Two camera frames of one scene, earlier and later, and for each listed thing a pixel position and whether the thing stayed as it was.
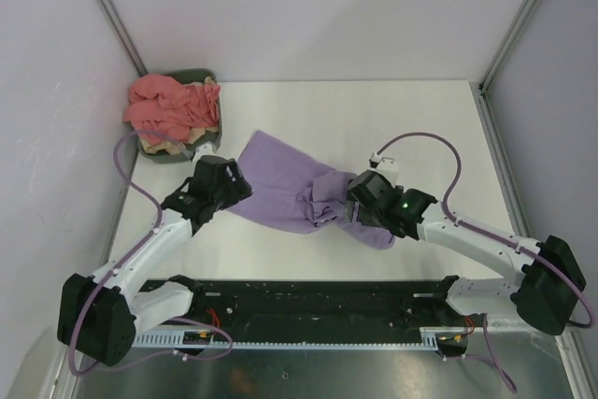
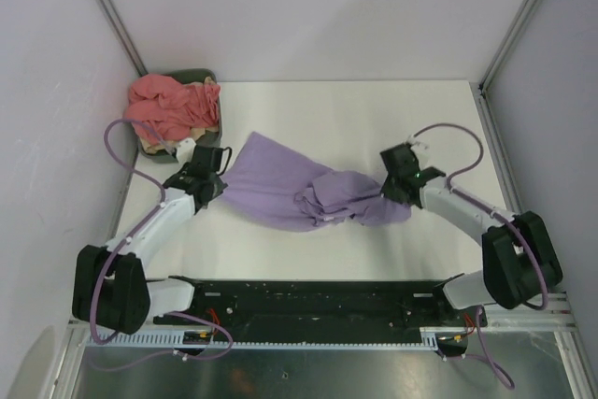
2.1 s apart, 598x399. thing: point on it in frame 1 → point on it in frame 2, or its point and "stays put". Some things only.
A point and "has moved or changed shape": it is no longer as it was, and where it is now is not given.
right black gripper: (349, 206) → (387, 189)
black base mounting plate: (305, 306) stays put
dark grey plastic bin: (186, 154) stays put
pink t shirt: (164, 110) stays put
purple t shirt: (293, 190) has moved or changed shape
